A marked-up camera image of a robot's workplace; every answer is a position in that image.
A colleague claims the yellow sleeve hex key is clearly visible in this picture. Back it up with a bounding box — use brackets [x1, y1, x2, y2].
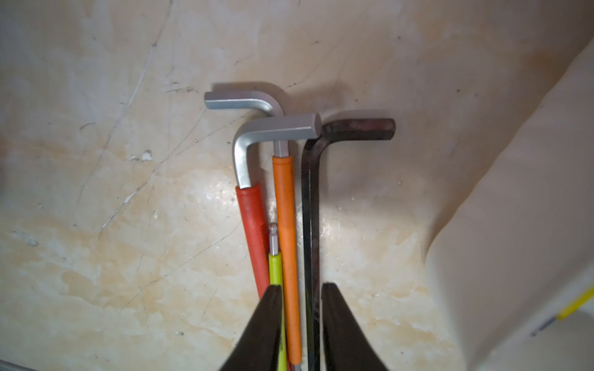
[530, 287, 593, 337]

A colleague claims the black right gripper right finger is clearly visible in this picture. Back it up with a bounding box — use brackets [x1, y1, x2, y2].
[321, 282, 388, 371]

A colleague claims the white plastic storage box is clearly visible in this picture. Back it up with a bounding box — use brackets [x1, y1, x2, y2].
[425, 45, 593, 370]

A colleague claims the black large hex key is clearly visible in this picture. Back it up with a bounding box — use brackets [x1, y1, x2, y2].
[301, 118, 396, 370]

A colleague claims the green sleeve hex key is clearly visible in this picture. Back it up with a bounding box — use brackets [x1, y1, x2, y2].
[269, 223, 289, 371]

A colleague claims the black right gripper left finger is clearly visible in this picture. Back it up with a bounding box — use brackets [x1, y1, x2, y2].
[220, 285, 283, 370]

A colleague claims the red sleeve hex key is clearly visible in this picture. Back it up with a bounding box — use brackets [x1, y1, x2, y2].
[233, 113, 322, 297]

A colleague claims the orange sleeve hex key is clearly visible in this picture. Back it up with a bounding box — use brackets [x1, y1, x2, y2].
[204, 91, 303, 370]

